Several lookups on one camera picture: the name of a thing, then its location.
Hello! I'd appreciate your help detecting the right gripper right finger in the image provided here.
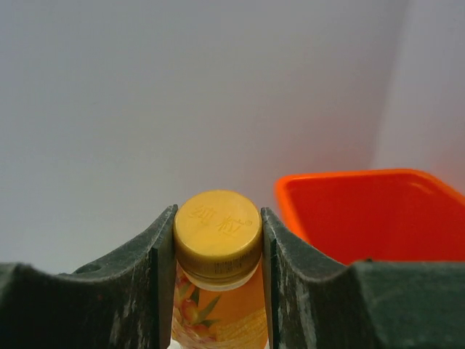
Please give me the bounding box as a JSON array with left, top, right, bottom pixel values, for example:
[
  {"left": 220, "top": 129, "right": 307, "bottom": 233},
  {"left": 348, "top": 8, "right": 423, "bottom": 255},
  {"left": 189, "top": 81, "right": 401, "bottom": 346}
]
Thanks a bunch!
[{"left": 261, "top": 208, "right": 464, "bottom": 348}]

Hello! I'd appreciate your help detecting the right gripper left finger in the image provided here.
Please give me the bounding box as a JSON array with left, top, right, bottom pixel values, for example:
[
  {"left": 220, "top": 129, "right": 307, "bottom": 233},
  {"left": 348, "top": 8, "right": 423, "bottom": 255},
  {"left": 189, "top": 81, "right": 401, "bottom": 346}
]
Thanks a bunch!
[{"left": 1, "top": 205, "right": 177, "bottom": 348}]

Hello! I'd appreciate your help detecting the orange juice bottle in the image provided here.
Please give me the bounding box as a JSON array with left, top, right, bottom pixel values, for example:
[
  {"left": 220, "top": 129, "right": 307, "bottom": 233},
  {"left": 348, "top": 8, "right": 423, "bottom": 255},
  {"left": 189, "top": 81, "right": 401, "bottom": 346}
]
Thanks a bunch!
[{"left": 171, "top": 190, "right": 268, "bottom": 348}]

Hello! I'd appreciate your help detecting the orange plastic bin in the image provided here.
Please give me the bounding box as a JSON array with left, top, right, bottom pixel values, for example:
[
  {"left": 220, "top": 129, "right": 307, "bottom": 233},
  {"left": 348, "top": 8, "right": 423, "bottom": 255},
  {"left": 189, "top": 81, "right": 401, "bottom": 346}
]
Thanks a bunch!
[{"left": 275, "top": 169, "right": 464, "bottom": 265}]

